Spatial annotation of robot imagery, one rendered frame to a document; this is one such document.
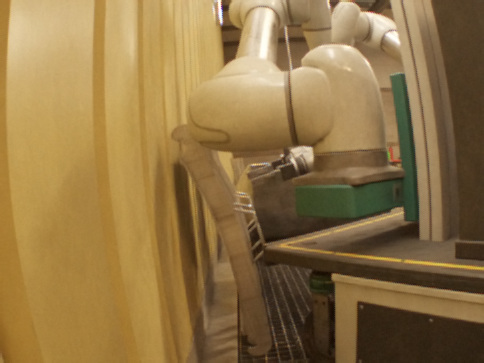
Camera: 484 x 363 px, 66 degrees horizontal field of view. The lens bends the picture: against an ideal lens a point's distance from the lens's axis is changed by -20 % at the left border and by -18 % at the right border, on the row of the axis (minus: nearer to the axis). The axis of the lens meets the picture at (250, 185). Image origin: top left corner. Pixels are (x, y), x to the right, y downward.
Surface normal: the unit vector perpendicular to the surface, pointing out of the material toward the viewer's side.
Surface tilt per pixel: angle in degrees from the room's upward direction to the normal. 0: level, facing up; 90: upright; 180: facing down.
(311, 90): 84
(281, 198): 90
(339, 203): 90
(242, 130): 118
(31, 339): 90
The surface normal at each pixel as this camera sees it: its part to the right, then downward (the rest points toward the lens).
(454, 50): -0.82, 0.11
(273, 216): 0.03, 0.14
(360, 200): 0.56, -0.01
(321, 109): -0.26, 0.15
